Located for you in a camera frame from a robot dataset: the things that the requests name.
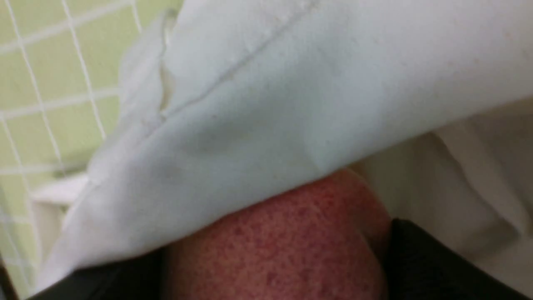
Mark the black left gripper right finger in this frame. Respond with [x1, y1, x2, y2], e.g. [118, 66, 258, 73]
[388, 219, 527, 300]

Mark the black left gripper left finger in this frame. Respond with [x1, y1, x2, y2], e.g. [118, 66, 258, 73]
[30, 250, 164, 300]

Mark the pink peach fruit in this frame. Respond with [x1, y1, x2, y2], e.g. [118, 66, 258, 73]
[162, 169, 391, 300]

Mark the white cloth tote bag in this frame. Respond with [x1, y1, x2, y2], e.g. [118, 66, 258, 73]
[36, 0, 532, 300]

